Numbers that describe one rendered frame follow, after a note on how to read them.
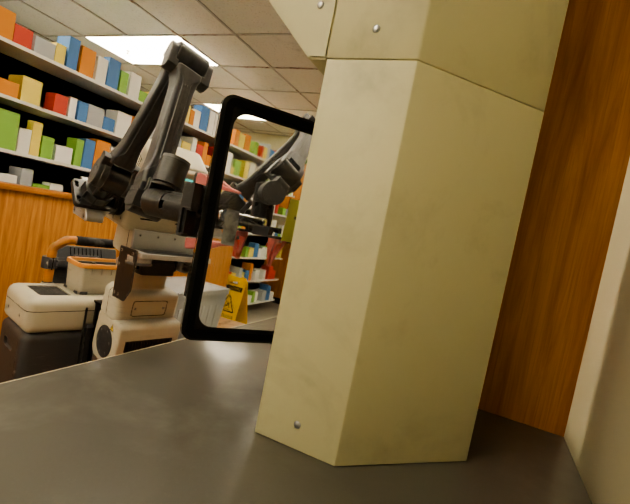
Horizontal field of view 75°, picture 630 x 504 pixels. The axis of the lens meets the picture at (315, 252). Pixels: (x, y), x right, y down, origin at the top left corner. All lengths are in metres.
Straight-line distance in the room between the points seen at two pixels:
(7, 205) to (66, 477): 2.11
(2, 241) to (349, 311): 2.21
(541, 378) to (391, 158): 0.52
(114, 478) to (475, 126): 0.54
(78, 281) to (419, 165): 1.42
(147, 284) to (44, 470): 1.05
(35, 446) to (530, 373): 0.73
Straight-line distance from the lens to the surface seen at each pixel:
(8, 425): 0.57
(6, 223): 2.53
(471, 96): 0.55
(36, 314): 1.64
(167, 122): 1.00
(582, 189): 0.85
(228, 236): 0.67
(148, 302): 1.47
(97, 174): 1.23
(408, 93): 0.50
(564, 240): 0.83
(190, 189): 0.79
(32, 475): 0.49
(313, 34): 0.57
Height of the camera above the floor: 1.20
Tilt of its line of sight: 3 degrees down
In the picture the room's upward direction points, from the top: 11 degrees clockwise
